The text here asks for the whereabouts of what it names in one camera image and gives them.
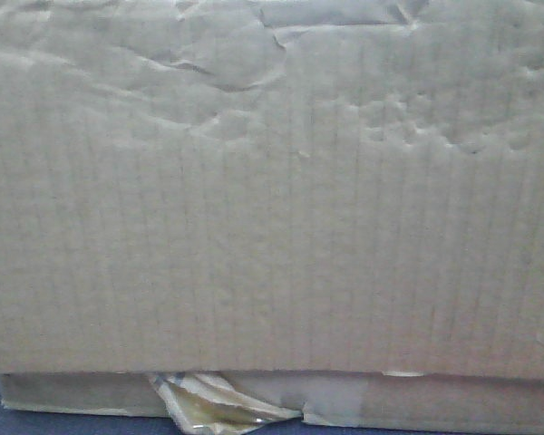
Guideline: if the large cardboard box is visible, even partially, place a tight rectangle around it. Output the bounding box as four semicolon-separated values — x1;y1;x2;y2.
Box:
0;1;544;434

